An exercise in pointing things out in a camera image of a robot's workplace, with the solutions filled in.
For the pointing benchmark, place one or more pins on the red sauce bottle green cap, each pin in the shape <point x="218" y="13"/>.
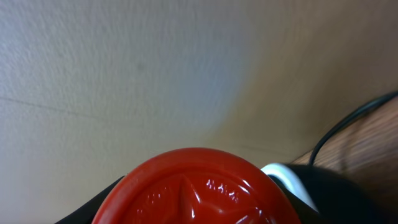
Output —
<point x="196" y="185"/>

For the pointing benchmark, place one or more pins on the white barcode scanner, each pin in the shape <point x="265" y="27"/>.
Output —
<point x="334" y="197"/>

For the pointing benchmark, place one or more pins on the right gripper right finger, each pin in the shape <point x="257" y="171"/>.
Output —
<point x="306" y="214"/>

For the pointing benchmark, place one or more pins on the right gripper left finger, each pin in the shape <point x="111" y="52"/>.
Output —
<point x="86" y="213"/>

